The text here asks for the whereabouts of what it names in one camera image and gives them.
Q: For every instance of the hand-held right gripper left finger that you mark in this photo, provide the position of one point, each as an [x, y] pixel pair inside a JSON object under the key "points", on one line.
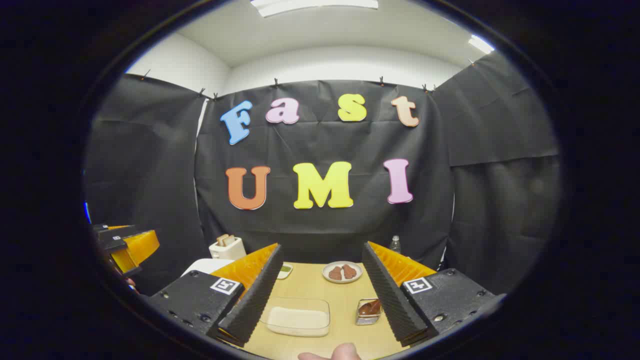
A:
{"points": [[255, 300]]}

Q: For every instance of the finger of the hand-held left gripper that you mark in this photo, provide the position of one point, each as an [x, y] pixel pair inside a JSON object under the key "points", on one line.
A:
{"points": [[117, 231], [135, 247]]}

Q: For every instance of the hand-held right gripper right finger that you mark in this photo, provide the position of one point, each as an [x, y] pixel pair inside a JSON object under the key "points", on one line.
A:
{"points": [[387, 300]]}

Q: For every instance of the brown wooden spoon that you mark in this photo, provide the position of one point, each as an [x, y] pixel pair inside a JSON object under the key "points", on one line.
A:
{"points": [[370, 306]]}

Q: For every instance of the metal mesh chopstick holder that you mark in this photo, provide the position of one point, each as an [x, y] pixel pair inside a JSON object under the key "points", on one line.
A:
{"points": [[367, 320]]}

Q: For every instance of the clear rice container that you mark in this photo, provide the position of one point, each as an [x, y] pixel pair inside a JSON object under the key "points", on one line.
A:
{"points": [[297, 320]]}

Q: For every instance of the white rice cooker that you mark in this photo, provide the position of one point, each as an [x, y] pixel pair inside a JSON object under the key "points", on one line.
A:
{"points": [[200, 265]]}

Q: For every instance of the white divided bean tray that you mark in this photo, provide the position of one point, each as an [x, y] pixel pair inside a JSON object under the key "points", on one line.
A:
{"points": [[285, 271]]}

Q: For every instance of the brown meat piece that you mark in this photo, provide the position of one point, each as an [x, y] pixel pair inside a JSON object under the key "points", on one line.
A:
{"points": [[349, 271], [335, 273]]}

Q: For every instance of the white round plate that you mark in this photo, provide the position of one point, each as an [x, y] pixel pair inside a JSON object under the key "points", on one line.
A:
{"points": [[342, 281]]}

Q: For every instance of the white toaster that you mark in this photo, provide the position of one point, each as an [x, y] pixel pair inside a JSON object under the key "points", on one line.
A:
{"points": [[227, 251]]}

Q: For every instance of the toast slice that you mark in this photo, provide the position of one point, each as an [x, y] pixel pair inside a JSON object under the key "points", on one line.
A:
{"points": [[221, 240], [230, 239]]}

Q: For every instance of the black backdrop cloth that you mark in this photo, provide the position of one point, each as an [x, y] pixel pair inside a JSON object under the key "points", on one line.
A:
{"points": [[320, 230]]}

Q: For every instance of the small ceiling light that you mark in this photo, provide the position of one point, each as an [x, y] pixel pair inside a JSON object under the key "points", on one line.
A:
{"points": [[481, 45]]}

